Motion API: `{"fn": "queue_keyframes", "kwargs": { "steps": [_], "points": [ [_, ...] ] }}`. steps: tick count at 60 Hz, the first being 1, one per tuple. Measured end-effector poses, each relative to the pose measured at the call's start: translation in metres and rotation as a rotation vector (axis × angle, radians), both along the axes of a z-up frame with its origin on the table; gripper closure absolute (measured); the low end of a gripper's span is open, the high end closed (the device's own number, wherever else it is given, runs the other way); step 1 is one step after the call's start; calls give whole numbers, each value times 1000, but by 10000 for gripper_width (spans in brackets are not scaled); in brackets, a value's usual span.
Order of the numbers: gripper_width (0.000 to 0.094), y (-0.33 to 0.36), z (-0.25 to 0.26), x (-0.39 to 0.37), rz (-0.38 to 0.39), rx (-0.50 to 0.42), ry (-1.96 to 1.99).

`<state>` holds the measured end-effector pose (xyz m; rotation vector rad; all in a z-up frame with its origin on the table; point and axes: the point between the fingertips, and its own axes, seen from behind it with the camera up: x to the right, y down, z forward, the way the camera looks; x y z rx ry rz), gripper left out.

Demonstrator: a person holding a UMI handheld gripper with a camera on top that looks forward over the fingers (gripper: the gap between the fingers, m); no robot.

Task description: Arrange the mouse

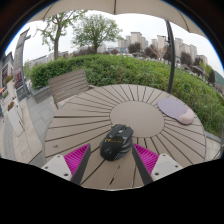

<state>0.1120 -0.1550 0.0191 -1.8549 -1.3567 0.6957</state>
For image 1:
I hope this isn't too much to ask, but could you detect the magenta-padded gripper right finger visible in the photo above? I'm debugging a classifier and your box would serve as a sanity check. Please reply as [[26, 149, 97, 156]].
[[131, 143, 184, 186]]

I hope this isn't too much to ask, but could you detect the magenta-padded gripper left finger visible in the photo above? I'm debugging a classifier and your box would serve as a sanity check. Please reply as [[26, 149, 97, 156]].
[[41, 143, 92, 186]]

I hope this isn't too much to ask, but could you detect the black computer mouse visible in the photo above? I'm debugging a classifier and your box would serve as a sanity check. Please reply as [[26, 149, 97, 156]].
[[99, 123, 135, 162]]

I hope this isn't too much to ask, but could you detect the lavender mouse pad with wrist rest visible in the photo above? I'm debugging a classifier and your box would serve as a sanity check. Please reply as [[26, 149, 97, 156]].
[[157, 96, 196, 126]]

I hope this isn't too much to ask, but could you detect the white flower planter box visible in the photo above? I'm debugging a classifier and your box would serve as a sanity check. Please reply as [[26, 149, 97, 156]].
[[6, 99, 25, 137]]

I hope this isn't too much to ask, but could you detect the slatted beige outdoor chair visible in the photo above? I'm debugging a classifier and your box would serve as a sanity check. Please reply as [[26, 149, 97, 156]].
[[47, 68, 96, 109]]

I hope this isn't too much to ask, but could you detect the green hedge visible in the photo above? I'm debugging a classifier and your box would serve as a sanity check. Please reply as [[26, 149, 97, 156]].
[[29, 54, 224, 138]]

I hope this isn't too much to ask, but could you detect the grey sign pillar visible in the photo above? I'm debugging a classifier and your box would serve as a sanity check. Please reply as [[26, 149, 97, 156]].
[[12, 28, 32, 101]]

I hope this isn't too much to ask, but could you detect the group of beige apartment buildings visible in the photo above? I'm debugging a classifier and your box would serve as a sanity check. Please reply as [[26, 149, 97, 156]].
[[117, 31, 209, 68]]

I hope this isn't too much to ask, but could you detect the bare-trunk leaning tree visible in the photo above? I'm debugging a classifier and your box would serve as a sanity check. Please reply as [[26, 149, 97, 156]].
[[35, 9, 88, 61]]

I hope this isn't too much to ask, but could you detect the round leafy green tree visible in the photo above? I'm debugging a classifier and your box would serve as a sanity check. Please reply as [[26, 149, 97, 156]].
[[71, 13, 124, 54]]

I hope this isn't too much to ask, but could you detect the beige patio umbrella canopy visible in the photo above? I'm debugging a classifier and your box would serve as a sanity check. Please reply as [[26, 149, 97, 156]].
[[28, 0, 208, 38]]

